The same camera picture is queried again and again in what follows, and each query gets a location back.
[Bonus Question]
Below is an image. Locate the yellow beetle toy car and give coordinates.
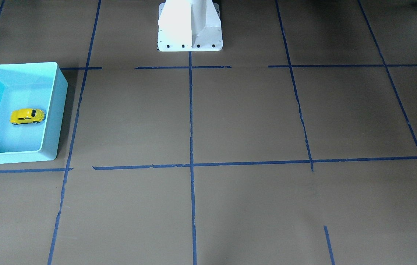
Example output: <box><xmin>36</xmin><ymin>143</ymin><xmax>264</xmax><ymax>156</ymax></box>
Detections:
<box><xmin>10</xmin><ymin>108</ymin><xmax>46</xmax><ymax>125</ymax></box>

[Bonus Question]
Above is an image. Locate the light blue plastic bin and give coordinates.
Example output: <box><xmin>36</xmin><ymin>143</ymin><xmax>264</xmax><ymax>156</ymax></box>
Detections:
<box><xmin>0</xmin><ymin>62</ymin><xmax>68</xmax><ymax>164</ymax></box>

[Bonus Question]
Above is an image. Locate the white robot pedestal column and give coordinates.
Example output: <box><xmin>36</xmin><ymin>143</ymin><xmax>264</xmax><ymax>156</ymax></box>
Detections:
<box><xmin>157</xmin><ymin>0</ymin><xmax>223</xmax><ymax>52</ymax></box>

